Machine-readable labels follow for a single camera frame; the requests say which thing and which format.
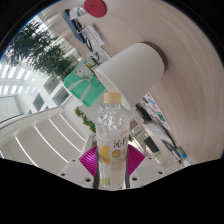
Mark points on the colourful sticker sheet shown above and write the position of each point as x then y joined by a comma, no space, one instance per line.
156,111

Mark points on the black chair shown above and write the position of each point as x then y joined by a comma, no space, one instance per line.
150,145

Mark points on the flat round red coaster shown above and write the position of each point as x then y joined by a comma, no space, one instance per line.
95,7

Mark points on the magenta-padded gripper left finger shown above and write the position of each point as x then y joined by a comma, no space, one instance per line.
75,171

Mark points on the white paper cup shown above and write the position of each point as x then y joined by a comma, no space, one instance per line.
133,73

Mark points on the row of tall green plants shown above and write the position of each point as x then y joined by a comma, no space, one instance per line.
40,53

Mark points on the brown open book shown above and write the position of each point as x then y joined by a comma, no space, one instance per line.
160,133

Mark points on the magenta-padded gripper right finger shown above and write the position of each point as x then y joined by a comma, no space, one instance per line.
146,173

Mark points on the white planter cabinet with plants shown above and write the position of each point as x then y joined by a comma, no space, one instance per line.
85,118

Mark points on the clear drink bottle tan cap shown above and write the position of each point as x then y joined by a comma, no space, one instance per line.
112,140

